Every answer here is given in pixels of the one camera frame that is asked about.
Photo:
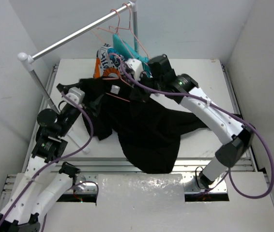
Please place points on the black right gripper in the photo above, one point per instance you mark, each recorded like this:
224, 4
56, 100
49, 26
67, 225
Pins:
138, 93

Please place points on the pink wire hanger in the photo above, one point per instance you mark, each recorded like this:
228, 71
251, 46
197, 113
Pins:
117, 87

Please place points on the black shirt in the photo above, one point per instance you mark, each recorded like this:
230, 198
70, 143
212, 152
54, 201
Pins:
149, 133

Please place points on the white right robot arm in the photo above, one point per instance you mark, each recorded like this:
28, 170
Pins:
235, 136

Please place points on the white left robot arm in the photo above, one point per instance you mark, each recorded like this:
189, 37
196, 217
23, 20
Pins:
30, 201

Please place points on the patterned orange blue shirt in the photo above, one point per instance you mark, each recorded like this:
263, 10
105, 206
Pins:
108, 62

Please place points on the teal shirt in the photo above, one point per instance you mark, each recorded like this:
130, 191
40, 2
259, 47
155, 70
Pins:
127, 52

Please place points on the pink hanger on rack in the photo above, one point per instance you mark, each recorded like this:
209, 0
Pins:
112, 33
142, 50

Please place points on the silver clothes rack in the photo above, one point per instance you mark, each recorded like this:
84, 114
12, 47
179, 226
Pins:
28, 60

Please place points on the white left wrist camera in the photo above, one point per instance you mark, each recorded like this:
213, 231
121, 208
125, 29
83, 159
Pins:
76, 95

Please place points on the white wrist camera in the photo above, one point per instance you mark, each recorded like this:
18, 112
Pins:
135, 67
76, 95

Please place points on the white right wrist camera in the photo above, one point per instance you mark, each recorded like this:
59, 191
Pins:
135, 67

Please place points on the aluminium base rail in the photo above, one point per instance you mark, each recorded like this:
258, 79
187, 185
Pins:
149, 107

